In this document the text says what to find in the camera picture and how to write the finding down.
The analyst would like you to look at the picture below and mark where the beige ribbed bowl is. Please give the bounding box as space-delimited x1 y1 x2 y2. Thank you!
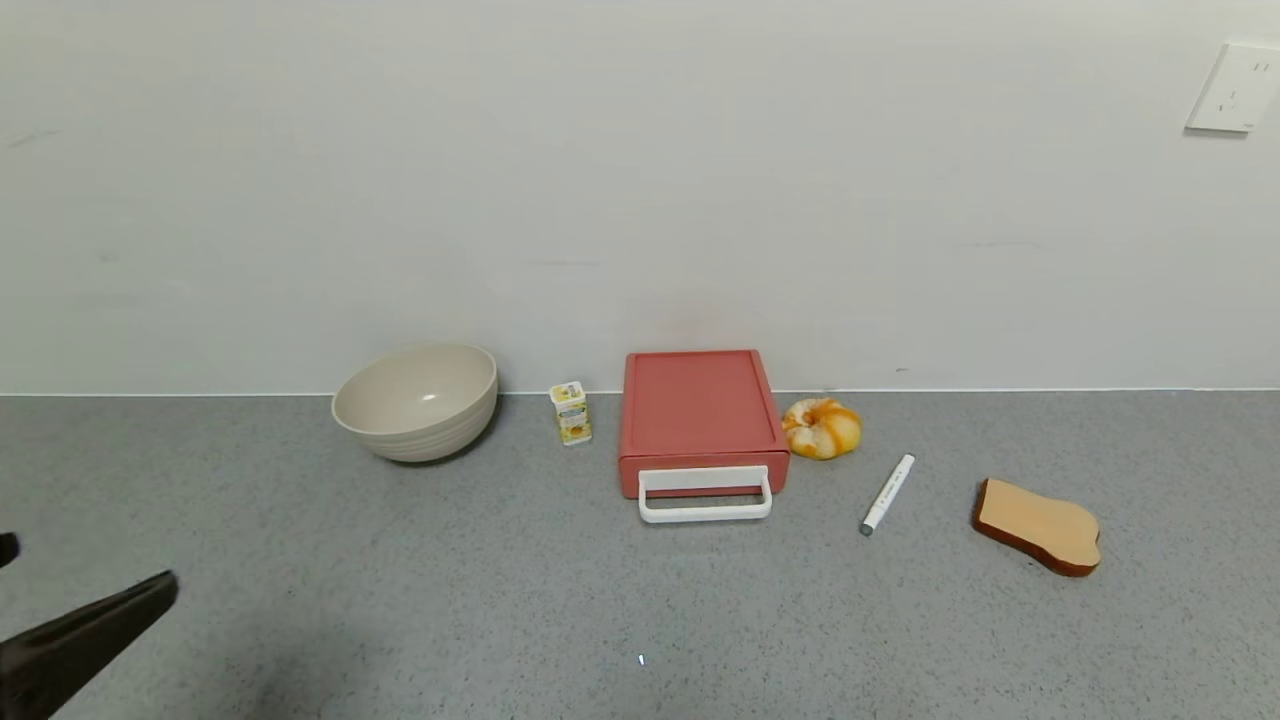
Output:
332 344 499 463

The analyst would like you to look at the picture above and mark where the white wall socket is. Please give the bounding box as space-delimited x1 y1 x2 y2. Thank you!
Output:
1185 42 1280 134

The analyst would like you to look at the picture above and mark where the red drawer case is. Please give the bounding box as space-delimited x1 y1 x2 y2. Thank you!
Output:
619 351 790 463

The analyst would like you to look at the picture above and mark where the white marker pen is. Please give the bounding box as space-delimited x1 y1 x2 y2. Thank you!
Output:
859 454 916 537

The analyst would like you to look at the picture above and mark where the small yellow juice carton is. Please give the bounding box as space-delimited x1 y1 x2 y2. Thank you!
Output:
550 381 593 447

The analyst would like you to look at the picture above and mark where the orange swirl bread bun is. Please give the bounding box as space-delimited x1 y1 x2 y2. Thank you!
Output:
782 398 863 461

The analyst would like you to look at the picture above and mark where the toast slice toy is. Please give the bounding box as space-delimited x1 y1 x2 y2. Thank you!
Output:
972 478 1102 578

